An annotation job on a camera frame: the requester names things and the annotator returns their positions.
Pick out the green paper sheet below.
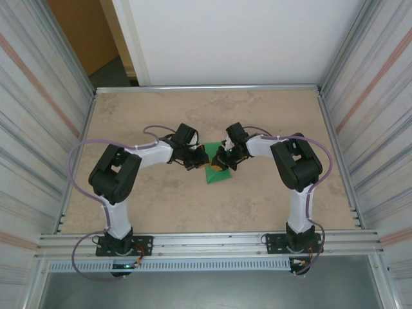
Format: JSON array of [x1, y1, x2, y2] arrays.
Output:
[[205, 142, 232, 185]]

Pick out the grey metal shelf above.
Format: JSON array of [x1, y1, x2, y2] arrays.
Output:
[[38, 272, 386, 309]]

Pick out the orange wooden door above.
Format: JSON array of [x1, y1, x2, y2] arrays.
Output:
[[46, 0, 120, 77]]

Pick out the aluminium table frame bar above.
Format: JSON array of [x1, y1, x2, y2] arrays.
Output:
[[317, 91, 364, 231], [53, 91, 97, 235], [94, 84, 323, 95]]

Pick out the long aluminium mounting rail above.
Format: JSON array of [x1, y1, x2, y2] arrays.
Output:
[[37, 230, 386, 258]]

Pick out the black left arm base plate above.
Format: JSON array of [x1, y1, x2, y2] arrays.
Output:
[[95, 234, 154, 258]]

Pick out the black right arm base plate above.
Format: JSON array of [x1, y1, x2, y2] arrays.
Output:
[[264, 232, 323, 255]]

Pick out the grey slotted cable duct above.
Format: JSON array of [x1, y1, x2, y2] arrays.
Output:
[[46, 259, 292, 273]]

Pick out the red orange wire bundle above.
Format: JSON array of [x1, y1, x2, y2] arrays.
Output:
[[289, 244, 315, 268], [134, 243, 146, 268]]

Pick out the white door frame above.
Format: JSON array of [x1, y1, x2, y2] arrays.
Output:
[[111, 0, 152, 87]]

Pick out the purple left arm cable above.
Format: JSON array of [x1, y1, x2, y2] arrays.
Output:
[[68, 124, 176, 283]]

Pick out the aluminium upright post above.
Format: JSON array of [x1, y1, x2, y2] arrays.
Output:
[[320, 0, 380, 94], [32, 0, 97, 94]]

